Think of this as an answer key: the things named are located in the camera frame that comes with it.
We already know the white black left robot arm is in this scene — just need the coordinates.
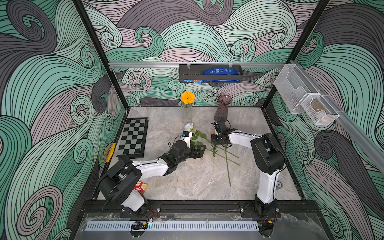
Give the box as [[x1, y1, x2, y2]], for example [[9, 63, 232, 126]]
[[97, 140, 207, 218]]

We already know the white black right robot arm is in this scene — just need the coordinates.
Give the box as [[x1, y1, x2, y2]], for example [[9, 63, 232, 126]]
[[211, 121, 286, 219]]

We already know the clear glass vase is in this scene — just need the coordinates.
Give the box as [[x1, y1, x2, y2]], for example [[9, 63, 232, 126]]
[[181, 102, 193, 125]]

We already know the blue package in basket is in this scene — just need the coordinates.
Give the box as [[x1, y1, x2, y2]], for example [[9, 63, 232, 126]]
[[203, 68, 239, 76]]

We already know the small round metal cap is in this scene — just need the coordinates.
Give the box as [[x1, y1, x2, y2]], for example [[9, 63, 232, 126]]
[[276, 181, 283, 189]]

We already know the black frame post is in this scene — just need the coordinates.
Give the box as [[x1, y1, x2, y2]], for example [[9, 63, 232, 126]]
[[262, 0, 331, 109], [73, 0, 130, 112]]

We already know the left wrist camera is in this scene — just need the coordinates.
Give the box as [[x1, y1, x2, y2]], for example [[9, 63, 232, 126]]
[[180, 131, 193, 148]]

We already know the aluminium wall rail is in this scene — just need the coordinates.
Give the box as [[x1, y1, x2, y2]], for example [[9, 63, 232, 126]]
[[108, 61, 289, 70]]

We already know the black frame post left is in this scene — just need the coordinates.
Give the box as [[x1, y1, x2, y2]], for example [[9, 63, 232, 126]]
[[73, 0, 130, 112]]

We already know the purple glass vase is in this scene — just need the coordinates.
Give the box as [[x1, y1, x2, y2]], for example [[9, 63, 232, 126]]
[[214, 95, 233, 122]]

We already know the clear mesh wall bin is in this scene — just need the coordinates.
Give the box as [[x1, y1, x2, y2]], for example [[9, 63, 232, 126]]
[[274, 64, 310, 114]]

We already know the red yellow small box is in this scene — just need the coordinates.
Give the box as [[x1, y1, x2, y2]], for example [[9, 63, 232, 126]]
[[134, 181, 148, 194]]

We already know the white perforated front rail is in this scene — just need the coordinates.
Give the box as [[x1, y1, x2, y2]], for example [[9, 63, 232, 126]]
[[85, 221, 259, 232]]

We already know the black white chessboard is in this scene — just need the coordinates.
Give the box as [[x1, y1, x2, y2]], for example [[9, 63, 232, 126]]
[[117, 118, 149, 159]]

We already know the black wall shelf basket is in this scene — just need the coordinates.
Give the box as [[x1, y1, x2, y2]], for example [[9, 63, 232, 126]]
[[179, 64, 244, 83]]

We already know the black frame post right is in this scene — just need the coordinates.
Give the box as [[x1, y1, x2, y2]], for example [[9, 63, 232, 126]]
[[262, 0, 331, 109]]

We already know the orange marigold flower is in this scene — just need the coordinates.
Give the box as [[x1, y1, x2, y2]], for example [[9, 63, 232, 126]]
[[181, 91, 195, 104], [211, 144, 218, 189]]

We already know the small clear wall bin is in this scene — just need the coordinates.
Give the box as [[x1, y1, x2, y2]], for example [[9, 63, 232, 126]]
[[301, 94, 340, 126]]

